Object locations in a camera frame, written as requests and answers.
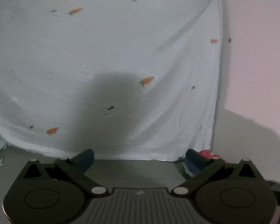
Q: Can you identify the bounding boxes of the red checkered cloth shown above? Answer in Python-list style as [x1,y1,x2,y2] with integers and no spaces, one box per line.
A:
[199,150,228,164]

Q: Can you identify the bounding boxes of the white carrot print sheet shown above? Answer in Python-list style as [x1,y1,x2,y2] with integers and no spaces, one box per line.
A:
[0,0,222,161]

